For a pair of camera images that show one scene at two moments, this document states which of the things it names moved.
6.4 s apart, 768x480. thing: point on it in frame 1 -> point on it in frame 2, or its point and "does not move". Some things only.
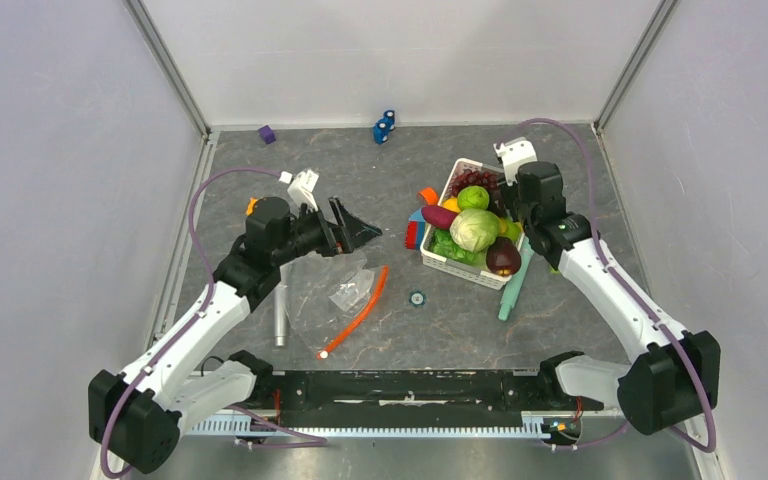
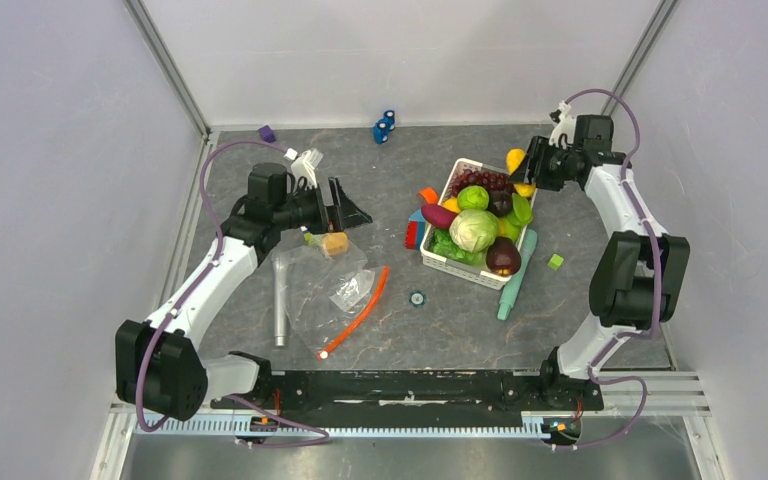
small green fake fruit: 473,197 does not move
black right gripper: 512,191 -> 539,151
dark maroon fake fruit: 503,256 does not move
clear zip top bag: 328,296 does not move
